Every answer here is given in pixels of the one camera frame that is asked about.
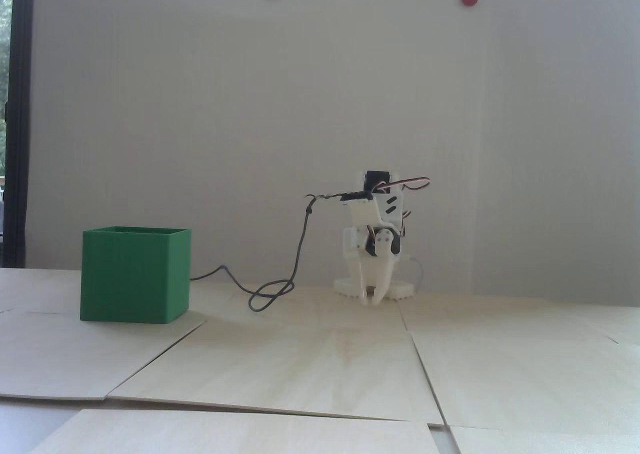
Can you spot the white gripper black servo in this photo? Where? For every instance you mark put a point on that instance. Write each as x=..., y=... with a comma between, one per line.
x=371, y=273

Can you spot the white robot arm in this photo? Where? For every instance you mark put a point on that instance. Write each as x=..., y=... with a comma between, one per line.
x=392, y=209

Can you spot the green box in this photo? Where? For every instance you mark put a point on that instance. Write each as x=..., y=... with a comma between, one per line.
x=130, y=279

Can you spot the light plywood sheet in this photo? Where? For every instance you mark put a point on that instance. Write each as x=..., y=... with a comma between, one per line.
x=60, y=359
x=540, y=379
x=225, y=434
x=300, y=309
x=40, y=289
x=280, y=369
x=500, y=314

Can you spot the white backdrop board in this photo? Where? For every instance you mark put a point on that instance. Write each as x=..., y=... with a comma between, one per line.
x=550, y=124

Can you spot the wrist camera on white mount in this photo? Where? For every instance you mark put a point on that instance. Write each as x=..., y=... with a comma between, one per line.
x=365, y=211

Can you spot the dark window frame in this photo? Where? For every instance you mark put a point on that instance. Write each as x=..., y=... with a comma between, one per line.
x=20, y=124

